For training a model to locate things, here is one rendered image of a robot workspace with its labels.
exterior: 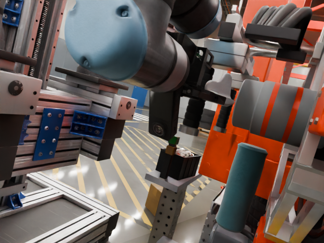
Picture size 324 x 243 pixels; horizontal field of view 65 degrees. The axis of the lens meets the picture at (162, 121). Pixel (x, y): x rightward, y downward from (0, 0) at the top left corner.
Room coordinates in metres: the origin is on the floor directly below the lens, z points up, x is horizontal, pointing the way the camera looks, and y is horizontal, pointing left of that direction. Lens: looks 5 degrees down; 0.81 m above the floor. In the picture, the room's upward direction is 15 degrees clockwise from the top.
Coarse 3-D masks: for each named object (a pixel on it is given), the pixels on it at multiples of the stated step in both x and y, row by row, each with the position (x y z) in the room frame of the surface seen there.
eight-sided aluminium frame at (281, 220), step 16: (288, 144) 0.83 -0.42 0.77; (304, 144) 0.37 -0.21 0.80; (288, 160) 0.83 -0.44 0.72; (304, 160) 0.37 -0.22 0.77; (320, 160) 0.39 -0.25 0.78; (288, 176) 0.40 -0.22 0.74; (304, 176) 0.37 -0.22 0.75; (320, 176) 0.36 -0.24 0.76; (272, 192) 0.72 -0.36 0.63; (288, 192) 0.39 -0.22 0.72; (304, 192) 0.38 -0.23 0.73; (320, 192) 0.36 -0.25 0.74; (272, 208) 0.60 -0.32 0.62; (288, 208) 0.42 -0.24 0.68; (304, 208) 0.44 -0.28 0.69; (320, 208) 0.38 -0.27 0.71; (272, 224) 0.47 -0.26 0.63; (288, 224) 0.50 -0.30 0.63; (304, 224) 0.43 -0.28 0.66; (272, 240) 0.51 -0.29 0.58; (288, 240) 0.48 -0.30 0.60
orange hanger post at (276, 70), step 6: (294, 0) 2.88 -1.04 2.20; (300, 0) 2.86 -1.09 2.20; (300, 6) 2.85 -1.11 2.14; (276, 60) 2.88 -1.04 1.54; (276, 66) 2.87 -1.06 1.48; (282, 66) 2.85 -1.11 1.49; (270, 72) 2.89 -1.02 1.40; (276, 72) 2.87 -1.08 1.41; (282, 72) 2.85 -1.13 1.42; (270, 78) 2.88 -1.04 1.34; (276, 78) 2.86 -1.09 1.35
